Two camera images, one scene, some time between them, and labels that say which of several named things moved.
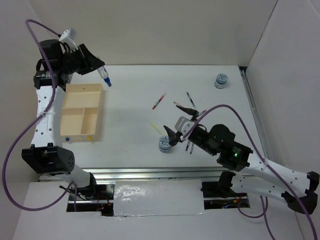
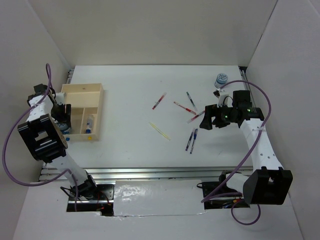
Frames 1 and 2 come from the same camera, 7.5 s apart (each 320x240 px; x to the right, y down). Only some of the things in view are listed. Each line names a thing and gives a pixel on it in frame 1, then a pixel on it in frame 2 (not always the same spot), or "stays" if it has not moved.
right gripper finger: x=188 y=110 to x=210 y=111
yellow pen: x=157 y=129 stays
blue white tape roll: x=164 y=146 to x=64 y=127
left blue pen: x=187 y=145 stays
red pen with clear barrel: x=159 y=100 stays
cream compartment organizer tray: x=81 y=118 stays
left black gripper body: x=75 y=62 to x=58 y=112
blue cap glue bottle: x=103 y=73 to x=90 y=118
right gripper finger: x=174 y=137 to x=206 y=123
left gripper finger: x=96 y=63 to x=68 y=107
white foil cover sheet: x=158 y=197 stays
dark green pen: x=191 y=99 stays
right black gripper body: x=192 y=137 to x=224 y=116
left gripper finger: x=89 y=57 to x=60 y=121
